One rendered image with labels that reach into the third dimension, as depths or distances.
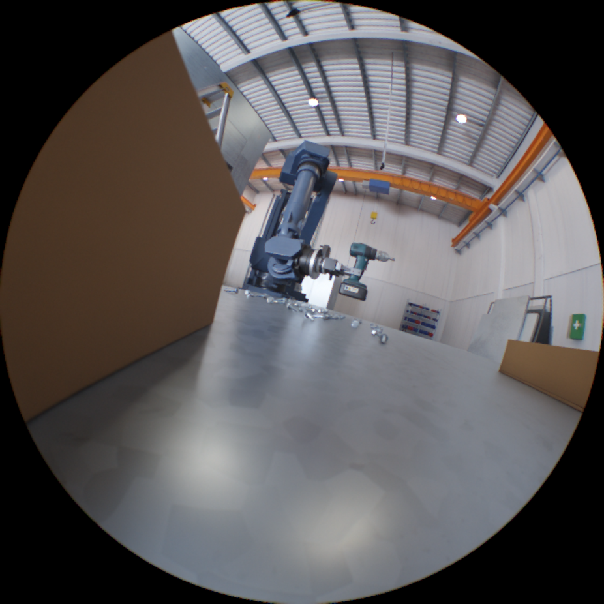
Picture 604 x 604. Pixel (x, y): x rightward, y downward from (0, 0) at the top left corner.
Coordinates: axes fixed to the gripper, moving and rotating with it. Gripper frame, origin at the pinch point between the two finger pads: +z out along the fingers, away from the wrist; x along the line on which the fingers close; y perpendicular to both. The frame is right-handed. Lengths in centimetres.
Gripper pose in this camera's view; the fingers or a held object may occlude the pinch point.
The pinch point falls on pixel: (356, 273)
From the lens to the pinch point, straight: 83.6
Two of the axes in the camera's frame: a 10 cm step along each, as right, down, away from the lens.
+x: -3.4, -0.7, -9.4
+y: -2.8, 9.6, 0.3
